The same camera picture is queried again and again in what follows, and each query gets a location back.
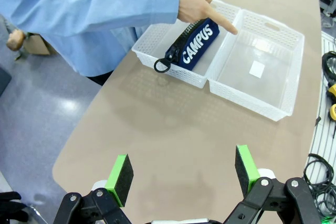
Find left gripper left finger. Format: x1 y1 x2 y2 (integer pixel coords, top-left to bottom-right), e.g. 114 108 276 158
54 154 134 224

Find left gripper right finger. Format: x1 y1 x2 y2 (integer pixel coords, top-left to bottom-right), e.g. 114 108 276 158
223 144 322 224

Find navy Campus pencil pouch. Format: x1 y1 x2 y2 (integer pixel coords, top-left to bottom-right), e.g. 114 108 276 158
153 18 221 74

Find right forearm in blue sleeve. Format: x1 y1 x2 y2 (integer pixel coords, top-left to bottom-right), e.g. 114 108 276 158
73 0 181 35

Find person's left hand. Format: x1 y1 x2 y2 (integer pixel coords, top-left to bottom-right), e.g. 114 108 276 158
6 29 26 52

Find person's right hand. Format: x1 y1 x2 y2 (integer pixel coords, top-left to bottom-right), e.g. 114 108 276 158
177 0 239 36

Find white perforated plastic basket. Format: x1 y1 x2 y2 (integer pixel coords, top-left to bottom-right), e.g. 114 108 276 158
131 0 242 89
207 8 306 122

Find white ribbed platform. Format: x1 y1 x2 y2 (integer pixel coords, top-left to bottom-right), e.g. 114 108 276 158
306 31 336 224

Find yellow emergency stop box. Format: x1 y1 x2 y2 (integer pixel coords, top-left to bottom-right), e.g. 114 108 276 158
326 82 336 104

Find person in blue shirt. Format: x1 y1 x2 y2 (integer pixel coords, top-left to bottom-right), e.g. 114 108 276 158
0 0 182 78

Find black cable bundle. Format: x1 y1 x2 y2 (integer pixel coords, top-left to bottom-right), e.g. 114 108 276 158
303 153 336 210

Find black cable hose left arm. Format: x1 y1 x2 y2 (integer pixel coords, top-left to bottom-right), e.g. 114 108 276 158
0 191 29 223

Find black cable coil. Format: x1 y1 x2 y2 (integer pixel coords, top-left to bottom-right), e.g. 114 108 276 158
322 50 336 83

